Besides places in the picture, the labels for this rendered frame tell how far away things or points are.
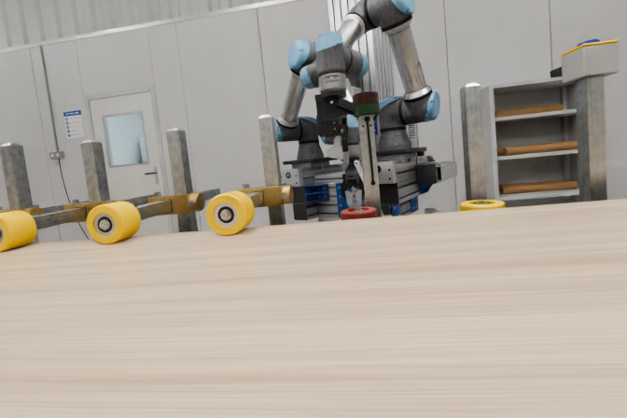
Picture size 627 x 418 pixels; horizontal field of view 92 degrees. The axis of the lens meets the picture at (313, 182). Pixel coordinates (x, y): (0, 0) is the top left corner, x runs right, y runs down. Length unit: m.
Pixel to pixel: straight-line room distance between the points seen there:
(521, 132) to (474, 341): 3.65
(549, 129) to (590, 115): 3.05
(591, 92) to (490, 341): 0.77
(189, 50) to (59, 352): 3.93
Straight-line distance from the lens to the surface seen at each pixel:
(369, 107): 0.70
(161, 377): 0.24
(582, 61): 0.92
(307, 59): 1.37
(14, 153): 1.20
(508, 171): 3.80
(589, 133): 0.93
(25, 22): 5.69
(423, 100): 1.33
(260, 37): 3.85
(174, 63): 4.20
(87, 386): 0.26
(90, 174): 1.02
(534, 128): 3.91
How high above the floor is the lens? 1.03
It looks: 4 degrees down
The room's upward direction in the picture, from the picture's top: 6 degrees counter-clockwise
